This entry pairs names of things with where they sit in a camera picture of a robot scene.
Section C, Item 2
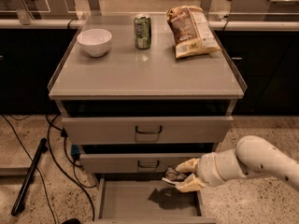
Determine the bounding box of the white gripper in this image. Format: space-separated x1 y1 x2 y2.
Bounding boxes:
175 152 225 192

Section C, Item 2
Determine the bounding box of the dark rxbar chocolate bar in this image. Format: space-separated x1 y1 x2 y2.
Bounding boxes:
162 167 187 185

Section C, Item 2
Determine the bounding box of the brown chip bag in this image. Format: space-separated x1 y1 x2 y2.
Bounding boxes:
166 6 221 59

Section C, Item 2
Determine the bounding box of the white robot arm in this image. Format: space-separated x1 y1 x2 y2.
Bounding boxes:
175 135 299 192

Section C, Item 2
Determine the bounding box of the middle drawer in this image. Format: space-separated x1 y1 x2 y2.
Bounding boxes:
80 153 203 174

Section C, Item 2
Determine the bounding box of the drawer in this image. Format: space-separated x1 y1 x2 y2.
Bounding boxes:
80 153 203 174
63 116 233 145
86 173 216 224

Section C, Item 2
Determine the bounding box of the top drawer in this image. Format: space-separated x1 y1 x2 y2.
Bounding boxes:
63 116 233 145

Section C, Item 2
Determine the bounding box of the bottom drawer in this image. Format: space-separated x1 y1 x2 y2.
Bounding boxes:
86 173 216 224

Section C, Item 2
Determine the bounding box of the grey drawer cabinet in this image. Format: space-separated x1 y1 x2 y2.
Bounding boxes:
47 13 249 224

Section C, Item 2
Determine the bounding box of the green soda can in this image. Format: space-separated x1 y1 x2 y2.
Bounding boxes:
134 13 151 49

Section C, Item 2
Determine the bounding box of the black bar on floor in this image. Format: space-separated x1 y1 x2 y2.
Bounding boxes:
11 138 47 217

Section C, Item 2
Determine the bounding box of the white bowl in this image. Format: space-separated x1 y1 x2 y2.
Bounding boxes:
77 29 112 57

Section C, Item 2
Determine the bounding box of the black floor cable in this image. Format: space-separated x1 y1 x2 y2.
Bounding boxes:
46 114 96 221

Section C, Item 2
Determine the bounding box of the white counter rail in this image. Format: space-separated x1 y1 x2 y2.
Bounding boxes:
0 20 85 29

